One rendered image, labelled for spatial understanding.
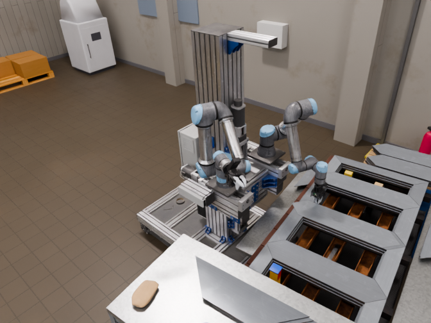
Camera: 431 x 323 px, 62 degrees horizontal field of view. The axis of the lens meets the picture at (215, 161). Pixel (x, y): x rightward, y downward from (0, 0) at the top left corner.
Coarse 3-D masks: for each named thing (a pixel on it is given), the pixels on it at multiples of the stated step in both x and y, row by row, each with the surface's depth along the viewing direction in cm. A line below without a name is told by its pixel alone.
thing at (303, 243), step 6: (330, 198) 292; (336, 198) 292; (324, 204) 283; (330, 204) 286; (336, 204) 286; (306, 228) 259; (312, 228) 265; (306, 234) 261; (312, 234) 260; (300, 240) 255; (306, 240) 256; (312, 240) 253; (300, 246) 251; (306, 246) 251; (282, 270) 235; (282, 276) 231; (288, 276) 226; (282, 282) 227
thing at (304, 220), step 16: (368, 176) 291; (384, 176) 284; (336, 192) 277; (352, 192) 270; (384, 208) 258; (400, 208) 253; (320, 224) 244; (288, 240) 236; (352, 240) 234; (400, 240) 228; (288, 272) 217; (320, 288) 207
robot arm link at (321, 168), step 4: (316, 164) 243; (320, 164) 239; (324, 164) 239; (316, 168) 241; (320, 168) 238; (324, 168) 237; (316, 172) 242; (320, 172) 240; (324, 172) 239; (316, 176) 244; (320, 176) 241; (324, 176) 241
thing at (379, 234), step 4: (376, 228) 238; (380, 228) 237; (376, 232) 235; (380, 232) 235; (384, 232) 234; (372, 236) 232; (376, 236) 231; (380, 236) 231; (384, 236) 231; (372, 240) 229; (376, 240) 229; (380, 240) 229; (376, 244) 226; (380, 244) 226
